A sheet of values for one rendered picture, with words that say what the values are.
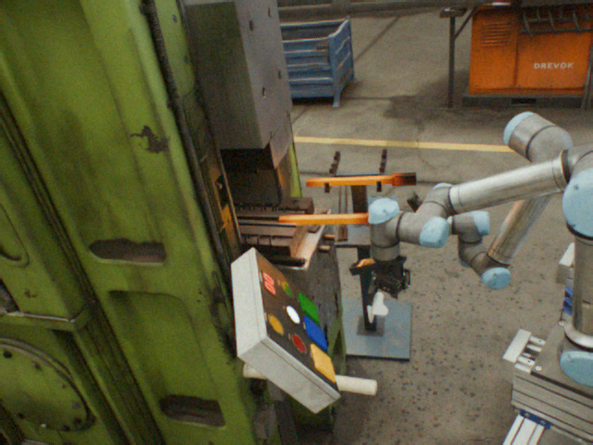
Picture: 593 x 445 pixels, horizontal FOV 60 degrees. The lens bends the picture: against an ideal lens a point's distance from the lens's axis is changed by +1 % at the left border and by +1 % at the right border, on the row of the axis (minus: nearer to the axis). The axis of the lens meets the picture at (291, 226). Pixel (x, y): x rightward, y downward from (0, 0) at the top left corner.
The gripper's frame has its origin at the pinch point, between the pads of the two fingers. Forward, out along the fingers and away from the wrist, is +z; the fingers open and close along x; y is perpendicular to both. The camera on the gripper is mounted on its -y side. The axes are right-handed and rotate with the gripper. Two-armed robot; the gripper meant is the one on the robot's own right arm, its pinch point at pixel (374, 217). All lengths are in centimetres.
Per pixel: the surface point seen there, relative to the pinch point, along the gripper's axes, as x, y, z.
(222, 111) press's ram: -17, -47, 36
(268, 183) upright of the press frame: 23, -1, 46
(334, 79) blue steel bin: 363, 77, 106
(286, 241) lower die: -9.9, 3.5, 29.1
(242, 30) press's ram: -15, -68, 25
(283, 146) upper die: -1.8, -28.4, 26.4
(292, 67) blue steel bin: 366, 61, 150
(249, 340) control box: -73, -17, 14
